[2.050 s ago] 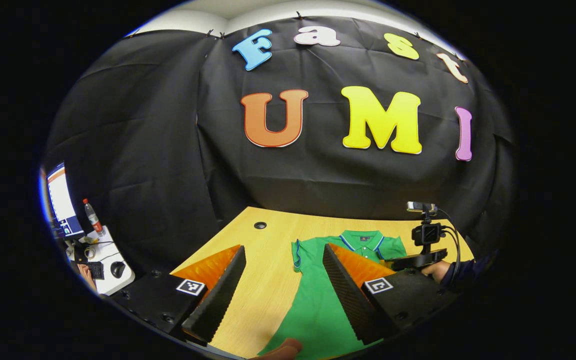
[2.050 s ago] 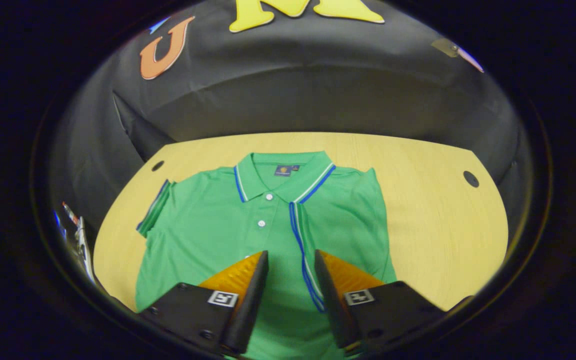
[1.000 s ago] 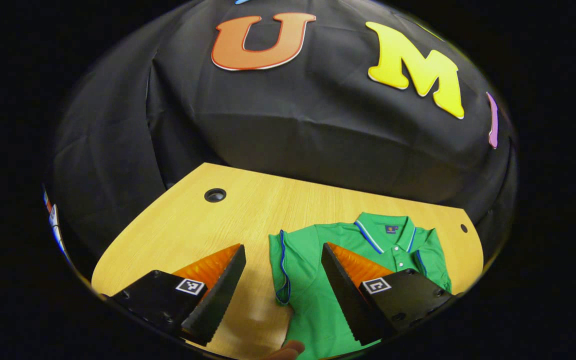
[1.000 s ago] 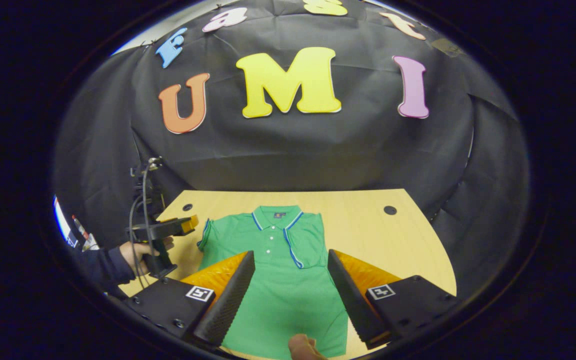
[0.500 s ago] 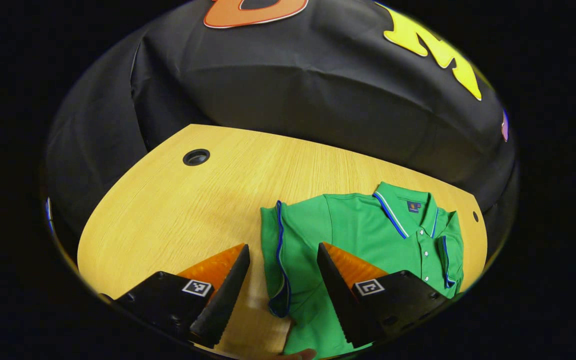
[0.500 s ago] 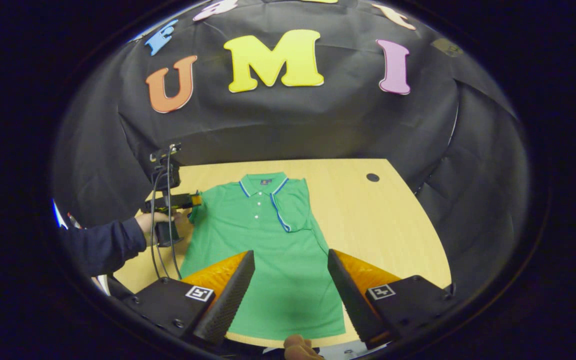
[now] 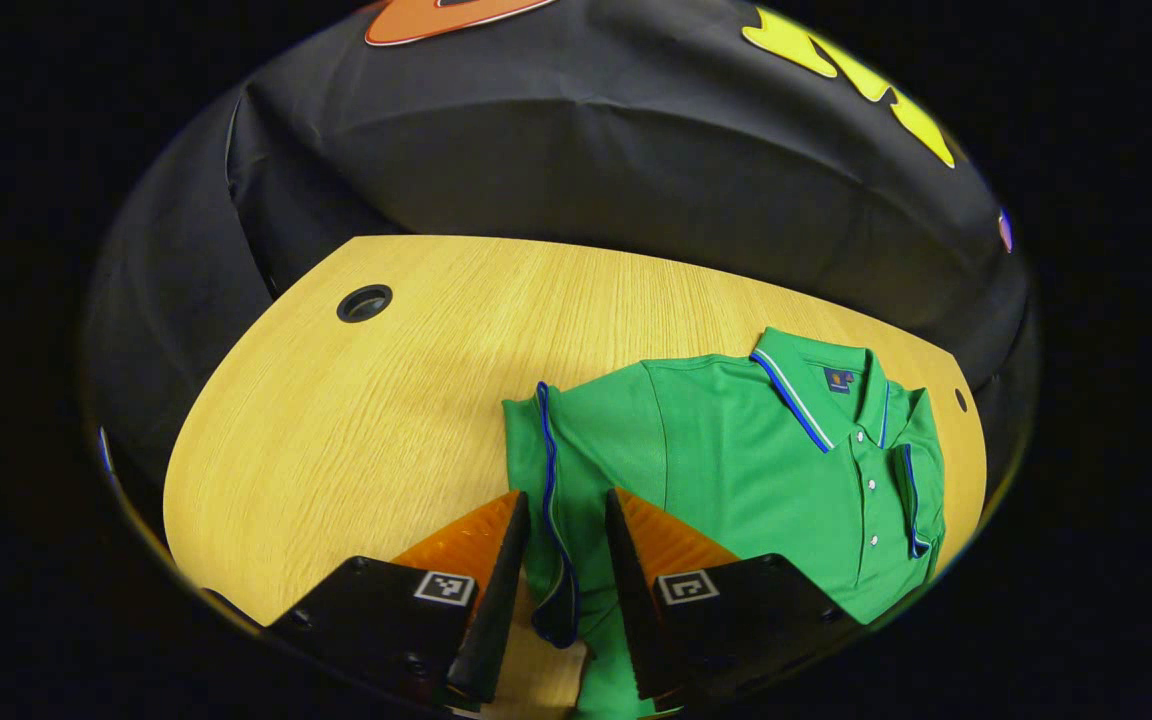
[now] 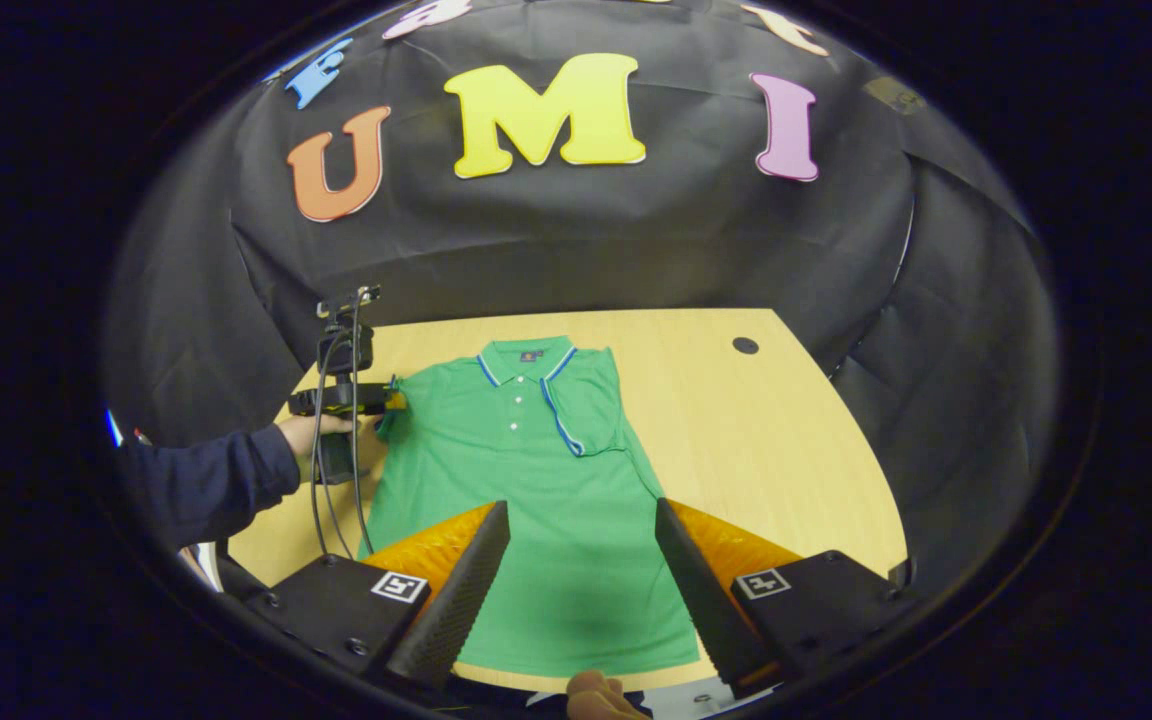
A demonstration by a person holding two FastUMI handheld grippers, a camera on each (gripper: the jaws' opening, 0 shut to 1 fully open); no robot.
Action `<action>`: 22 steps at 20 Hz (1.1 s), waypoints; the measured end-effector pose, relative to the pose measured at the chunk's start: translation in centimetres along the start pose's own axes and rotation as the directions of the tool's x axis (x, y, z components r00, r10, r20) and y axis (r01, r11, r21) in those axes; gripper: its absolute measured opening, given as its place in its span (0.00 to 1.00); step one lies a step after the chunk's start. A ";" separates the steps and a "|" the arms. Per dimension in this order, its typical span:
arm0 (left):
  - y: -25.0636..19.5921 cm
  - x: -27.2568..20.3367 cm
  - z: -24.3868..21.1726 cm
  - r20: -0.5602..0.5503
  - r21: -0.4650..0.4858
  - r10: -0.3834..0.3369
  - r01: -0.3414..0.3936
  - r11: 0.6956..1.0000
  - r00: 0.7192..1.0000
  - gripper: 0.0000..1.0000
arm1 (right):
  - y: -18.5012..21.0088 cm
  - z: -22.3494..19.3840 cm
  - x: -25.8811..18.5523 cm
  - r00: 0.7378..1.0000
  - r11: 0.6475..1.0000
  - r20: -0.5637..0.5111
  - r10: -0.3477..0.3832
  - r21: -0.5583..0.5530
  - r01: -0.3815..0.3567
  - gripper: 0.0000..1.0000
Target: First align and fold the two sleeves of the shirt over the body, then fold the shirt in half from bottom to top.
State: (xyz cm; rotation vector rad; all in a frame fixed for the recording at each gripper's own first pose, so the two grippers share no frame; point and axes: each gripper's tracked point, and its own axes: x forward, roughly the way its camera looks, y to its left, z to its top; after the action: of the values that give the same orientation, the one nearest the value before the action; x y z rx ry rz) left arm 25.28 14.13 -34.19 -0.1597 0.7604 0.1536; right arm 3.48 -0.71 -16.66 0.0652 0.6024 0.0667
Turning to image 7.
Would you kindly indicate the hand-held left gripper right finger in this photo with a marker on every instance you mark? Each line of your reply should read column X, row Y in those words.
column 636, row 620

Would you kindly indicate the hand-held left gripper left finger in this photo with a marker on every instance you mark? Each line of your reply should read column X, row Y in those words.
column 501, row 620

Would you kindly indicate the green T-shirt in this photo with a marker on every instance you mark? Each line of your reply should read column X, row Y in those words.
column 736, row 470

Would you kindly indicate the black backdrop cloth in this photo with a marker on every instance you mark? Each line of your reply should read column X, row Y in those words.
column 586, row 180

